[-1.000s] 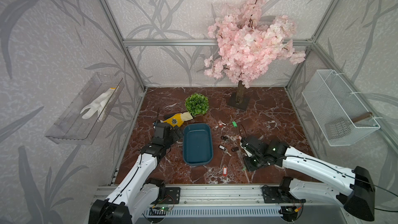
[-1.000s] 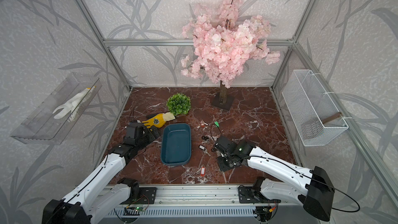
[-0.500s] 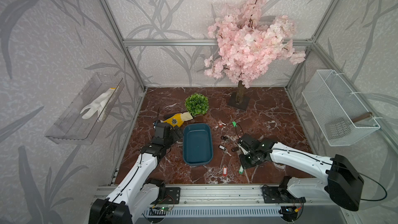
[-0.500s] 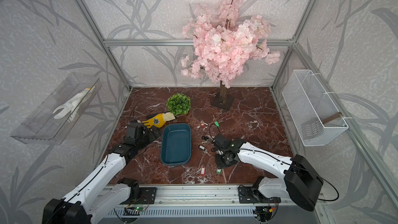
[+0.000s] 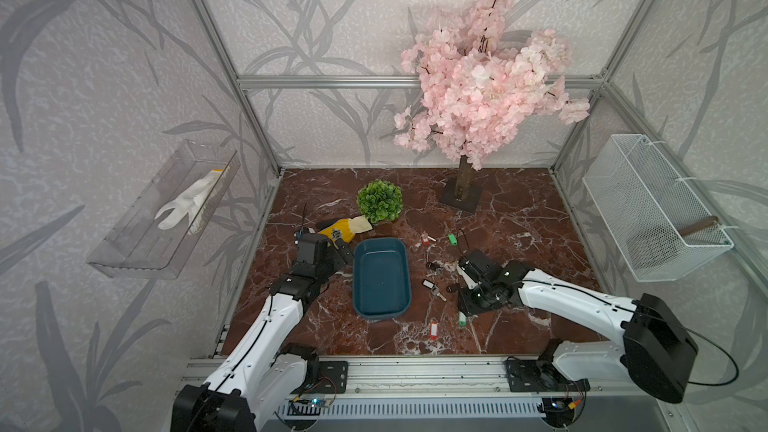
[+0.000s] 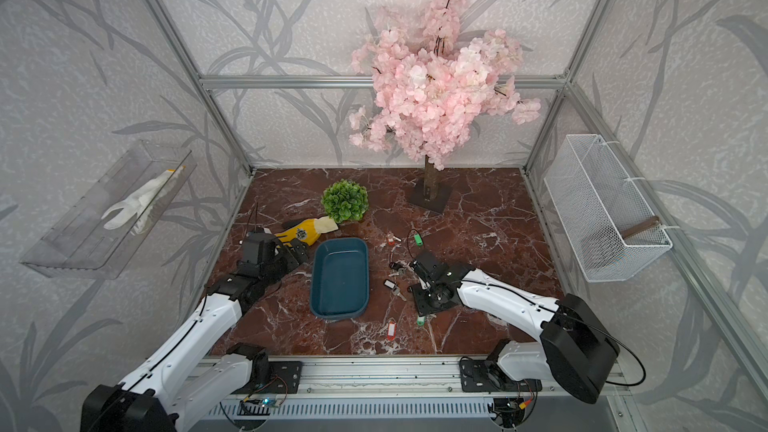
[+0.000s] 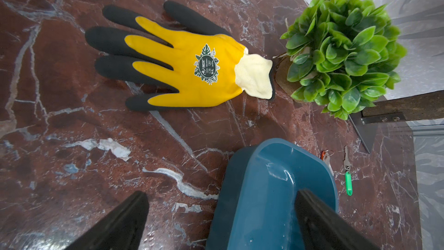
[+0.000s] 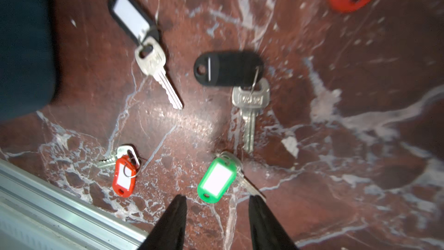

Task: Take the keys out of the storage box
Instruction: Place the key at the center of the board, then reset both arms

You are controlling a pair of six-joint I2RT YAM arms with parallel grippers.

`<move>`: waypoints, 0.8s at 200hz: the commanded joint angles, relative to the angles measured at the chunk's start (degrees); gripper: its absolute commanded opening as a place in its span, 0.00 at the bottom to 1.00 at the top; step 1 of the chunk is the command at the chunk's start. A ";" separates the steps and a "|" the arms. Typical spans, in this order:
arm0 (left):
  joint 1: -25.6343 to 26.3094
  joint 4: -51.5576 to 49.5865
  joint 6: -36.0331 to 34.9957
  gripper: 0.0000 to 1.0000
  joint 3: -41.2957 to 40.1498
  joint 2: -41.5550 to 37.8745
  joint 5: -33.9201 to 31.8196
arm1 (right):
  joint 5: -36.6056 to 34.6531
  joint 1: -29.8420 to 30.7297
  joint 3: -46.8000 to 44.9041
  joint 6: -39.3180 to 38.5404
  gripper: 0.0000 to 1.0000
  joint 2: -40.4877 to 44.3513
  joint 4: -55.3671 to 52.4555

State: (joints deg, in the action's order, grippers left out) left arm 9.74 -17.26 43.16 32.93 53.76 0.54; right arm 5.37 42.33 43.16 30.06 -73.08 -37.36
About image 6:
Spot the key with red tag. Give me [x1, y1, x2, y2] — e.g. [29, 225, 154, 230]
[386, 320, 397, 341]
[386, 233, 401, 246]

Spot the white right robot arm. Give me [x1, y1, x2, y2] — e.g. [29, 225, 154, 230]
[409, 251, 620, 404]

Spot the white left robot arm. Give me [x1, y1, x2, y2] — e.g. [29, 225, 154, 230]
[80, 232, 309, 431]

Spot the teal plastic storage box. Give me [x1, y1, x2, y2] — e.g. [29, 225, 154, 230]
[310, 237, 370, 321]

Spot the yellow black work glove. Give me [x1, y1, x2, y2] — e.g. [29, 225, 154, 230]
[277, 216, 339, 246]

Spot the green artificial potted plant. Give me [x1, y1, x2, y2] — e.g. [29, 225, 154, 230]
[321, 179, 369, 224]

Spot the white glove on shelf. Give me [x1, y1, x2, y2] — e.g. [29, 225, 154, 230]
[102, 166, 185, 236]

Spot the pink blossom artificial tree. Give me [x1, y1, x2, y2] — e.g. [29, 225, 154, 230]
[349, 0, 541, 213]

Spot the aluminium front rail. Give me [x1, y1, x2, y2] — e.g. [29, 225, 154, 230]
[137, 353, 625, 400]

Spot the clear plastic wall shelf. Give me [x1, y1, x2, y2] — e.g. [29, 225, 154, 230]
[20, 140, 197, 279]

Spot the brush with wooden handle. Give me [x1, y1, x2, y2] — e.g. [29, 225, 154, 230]
[581, 216, 661, 269]

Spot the white wire mesh basket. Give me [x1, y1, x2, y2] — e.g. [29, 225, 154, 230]
[544, 134, 673, 283]

